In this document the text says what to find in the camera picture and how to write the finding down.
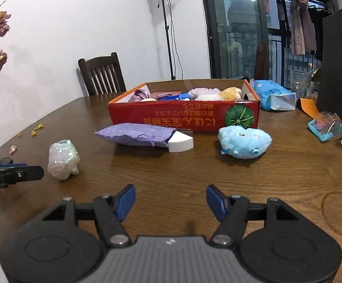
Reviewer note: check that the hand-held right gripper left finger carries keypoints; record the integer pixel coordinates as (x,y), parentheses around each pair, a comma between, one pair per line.
(125,202)

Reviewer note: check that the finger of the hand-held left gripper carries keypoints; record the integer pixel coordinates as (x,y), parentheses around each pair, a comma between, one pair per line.
(23,174)
(6,162)

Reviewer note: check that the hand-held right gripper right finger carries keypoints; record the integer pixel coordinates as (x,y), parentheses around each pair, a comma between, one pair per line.
(215,203)

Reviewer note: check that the red cardboard box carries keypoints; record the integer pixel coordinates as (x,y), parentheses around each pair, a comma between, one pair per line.
(173,118)

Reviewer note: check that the pink satin cloth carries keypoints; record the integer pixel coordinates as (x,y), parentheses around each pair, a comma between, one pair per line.
(138,95)

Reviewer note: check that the yellow plush toy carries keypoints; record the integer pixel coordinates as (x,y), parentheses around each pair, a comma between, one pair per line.
(231,93)

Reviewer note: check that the iridescent white soft toy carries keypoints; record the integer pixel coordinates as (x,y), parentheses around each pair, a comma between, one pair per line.
(62,159)

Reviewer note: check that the cream round soft ball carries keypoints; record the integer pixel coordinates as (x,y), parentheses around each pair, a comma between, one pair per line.
(148,100)

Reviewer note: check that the pink fallen petal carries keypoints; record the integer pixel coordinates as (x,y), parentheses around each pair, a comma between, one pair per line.
(12,149)

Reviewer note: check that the scattered yellow flower bits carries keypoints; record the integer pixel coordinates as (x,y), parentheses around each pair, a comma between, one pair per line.
(38,126)

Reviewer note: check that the white foam block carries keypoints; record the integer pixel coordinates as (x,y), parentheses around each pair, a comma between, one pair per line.
(181,145)

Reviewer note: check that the blue plush toy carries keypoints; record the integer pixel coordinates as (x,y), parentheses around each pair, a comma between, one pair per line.
(244,141)

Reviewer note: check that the lavender fluffy scrunchie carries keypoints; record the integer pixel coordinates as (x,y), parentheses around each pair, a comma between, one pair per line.
(201,91)

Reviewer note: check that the blue wrapped packet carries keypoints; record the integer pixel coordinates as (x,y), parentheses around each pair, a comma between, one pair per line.
(176,97)

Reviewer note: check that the pink layered sponge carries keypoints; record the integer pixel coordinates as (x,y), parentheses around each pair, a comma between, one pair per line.
(165,94)

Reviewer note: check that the blue tissue pack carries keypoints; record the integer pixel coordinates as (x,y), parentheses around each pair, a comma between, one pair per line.
(265,93)

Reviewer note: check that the clear plastic cup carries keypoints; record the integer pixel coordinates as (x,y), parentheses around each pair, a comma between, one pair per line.
(300,85)
(338,212)

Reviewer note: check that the dark wooden chair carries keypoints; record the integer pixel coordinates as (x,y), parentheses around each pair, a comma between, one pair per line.
(100,73)

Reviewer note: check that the orange flat card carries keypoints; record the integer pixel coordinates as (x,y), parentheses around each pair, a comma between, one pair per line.
(308,107)

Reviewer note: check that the light blue snack packet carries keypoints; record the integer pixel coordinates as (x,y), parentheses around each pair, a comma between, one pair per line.
(325,126)

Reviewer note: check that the brown wooden chair back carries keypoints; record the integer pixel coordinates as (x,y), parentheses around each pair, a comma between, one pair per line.
(261,62)

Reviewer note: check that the glass balcony door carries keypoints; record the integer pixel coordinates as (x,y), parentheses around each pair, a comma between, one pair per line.
(235,29)

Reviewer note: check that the black board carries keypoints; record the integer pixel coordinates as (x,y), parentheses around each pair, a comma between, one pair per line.
(338,64)

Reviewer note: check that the hanging clothes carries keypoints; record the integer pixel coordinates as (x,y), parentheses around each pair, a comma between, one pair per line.
(299,29)

